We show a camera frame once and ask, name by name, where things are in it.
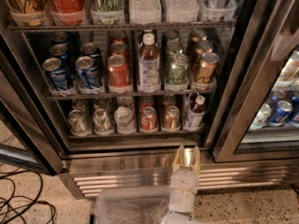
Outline blue pepsi can right fridge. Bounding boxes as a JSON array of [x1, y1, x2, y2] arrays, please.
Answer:
[[268, 100, 292, 126]]

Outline orange lacroix can top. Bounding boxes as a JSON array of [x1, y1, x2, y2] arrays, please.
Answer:
[[8, 0, 50, 26]]

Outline green lacroix can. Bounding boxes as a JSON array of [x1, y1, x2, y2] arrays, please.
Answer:
[[91, 0, 123, 24], [165, 53, 189, 86]]

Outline front red soda can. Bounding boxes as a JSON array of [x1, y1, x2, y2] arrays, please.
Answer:
[[107, 55, 131, 88]]

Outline green can bottom shelf left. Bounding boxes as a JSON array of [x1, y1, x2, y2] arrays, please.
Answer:
[[68, 109, 90, 135]]

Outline green lacroix can top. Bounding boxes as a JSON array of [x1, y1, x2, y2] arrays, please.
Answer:
[[91, 0, 123, 24]]

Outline clear water bottle bottom shelf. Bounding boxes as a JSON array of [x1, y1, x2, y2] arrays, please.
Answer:
[[114, 106, 135, 134]]

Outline orange can bottom shelf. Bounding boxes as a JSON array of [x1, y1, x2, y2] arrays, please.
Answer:
[[163, 105, 179, 129]]

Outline open fridge door left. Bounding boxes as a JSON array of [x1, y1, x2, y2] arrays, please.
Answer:
[[0, 68, 64, 175]]

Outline glass fridge door right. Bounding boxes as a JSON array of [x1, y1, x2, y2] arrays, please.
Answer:
[[213, 0, 299, 162]]

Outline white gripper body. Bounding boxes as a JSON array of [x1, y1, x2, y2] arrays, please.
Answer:
[[170, 168, 199, 194]]

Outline brown tea bottle middle shelf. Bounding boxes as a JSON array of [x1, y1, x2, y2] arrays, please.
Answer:
[[138, 34, 161, 92]]

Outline green can shelf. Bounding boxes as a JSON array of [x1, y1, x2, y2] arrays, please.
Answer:
[[68, 109, 90, 135], [93, 109, 111, 132]]

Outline blue pepsi can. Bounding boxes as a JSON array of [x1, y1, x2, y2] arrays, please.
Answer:
[[76, 56, 102, 90], [42, 58, 73, 91]]

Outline front blue pepsi can right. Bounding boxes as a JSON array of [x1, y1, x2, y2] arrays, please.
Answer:
[[76, 56, 102, 90]]

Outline front green lacroix can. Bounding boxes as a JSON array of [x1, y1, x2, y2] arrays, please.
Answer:
[[165, 53, 189, 86]]

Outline silver can top right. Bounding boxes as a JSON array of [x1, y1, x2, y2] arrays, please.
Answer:
[[203, 0, 235, 21]]

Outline front blue pepsi can left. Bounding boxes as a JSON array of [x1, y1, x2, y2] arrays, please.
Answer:
[[42, 58, 73, 91]]

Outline clear plastic bin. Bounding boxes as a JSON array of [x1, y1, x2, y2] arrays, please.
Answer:
[[93, 185, 195, 224]]

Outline brown drink bottle white cap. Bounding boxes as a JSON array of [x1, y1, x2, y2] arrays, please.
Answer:
[[184, 94, 206, 132]]

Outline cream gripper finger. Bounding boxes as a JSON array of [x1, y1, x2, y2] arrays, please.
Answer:
[[192, 147, 201, 174], [172, 146, 185, 172]]

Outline stainless steel fridge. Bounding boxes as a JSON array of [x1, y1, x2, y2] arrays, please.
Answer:
[[0, 0, 299, 198]]

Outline black floor cables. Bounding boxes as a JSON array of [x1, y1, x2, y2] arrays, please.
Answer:
[[0, 163, 57, 224]]

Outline red coca cola can top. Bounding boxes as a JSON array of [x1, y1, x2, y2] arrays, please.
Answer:
[[51, 0, 85, 25]]

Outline front gold lacroix can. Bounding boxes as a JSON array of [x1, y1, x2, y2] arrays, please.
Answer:
[[193, 52, 220, 84]]

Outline red can bottom shelf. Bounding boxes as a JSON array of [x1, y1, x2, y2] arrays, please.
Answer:
[[140, 106, 157, 130]]

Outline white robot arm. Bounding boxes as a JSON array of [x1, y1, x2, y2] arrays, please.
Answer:
[[160, 146, 202, 224]]

